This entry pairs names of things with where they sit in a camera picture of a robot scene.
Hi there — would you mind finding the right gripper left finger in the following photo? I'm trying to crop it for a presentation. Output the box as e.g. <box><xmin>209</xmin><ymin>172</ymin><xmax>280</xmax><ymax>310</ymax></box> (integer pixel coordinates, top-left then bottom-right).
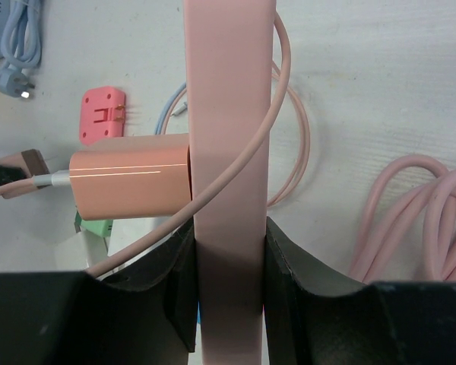
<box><xmin>0</xmin><ymin>221</ymin><xmax>197</xmax><ymax>364</ymax></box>

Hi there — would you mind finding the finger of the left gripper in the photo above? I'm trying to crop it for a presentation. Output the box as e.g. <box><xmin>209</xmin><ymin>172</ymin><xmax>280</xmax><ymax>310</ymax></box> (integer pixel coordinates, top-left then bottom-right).
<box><xmin>0</xmin><ymin>164</ymin><xmax>33</xmax><ymax>199</ymax></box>

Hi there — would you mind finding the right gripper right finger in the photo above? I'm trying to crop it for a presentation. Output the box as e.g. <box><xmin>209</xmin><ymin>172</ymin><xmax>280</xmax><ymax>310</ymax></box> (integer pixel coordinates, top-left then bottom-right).
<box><xmin>264</xmin><ymin>220</ymin><xmax>456</xmax><ymax>364</ymax></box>

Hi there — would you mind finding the tan cube adapter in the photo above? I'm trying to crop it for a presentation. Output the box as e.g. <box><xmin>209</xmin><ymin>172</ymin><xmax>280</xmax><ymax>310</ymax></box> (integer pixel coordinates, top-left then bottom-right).
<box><xmin>0</xmin><ymin>149</ymin><xmax>50</xmax><ymax>199</ymax></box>

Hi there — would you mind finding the white cube charger plug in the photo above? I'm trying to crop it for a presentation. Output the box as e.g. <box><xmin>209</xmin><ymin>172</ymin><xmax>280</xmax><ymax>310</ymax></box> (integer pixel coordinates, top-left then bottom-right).
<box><xmin>81</xmin><ymin>230</ymin><xmax>109</xmax><ymax>268</ymax></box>

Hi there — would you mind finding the green charger plug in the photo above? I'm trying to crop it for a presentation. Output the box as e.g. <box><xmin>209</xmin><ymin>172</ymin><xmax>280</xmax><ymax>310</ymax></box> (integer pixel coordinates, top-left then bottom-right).
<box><xmin>74</xmin><ymin>211</ymin><xmax>113</xmax><ymax>238</ymax></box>

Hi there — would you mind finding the red pink charger plug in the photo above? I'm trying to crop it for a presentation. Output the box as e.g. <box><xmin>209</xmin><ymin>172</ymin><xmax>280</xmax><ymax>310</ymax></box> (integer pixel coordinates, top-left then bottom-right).
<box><xmin>79</xmin><ymin>86</ymin><xmax>126</xmax><ymax>146</ymax></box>

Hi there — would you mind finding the pink power strip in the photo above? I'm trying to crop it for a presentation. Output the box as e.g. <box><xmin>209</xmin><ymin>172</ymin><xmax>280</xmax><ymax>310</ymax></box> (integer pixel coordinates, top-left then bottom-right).
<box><xmin>184</xmin><ymin>1</ymin><xmax>276</xmax><ymax>364</ymax></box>

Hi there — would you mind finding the blue coiled cord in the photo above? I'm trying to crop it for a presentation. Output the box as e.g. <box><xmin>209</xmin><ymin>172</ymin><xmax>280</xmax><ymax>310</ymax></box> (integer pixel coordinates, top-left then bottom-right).
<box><xmin>0</xmin><ymin>0</ymin><xmax>46</xmax><ymax>101</ymax></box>

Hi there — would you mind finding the pink cord with plug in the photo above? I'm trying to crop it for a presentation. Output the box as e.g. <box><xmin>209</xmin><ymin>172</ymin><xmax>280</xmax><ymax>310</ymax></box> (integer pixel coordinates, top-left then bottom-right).
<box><xmin>347</xmin><ymin>153</ymin><xmax>456</xmax><ymax>284</ymax></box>

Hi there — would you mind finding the thin white charging cable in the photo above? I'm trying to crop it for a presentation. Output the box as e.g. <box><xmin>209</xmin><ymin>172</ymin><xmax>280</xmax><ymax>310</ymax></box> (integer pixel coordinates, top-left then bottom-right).
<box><xmin>154</xmin><ymin>81</ymin><xmax>188</xmax><ymax>135</ymax></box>

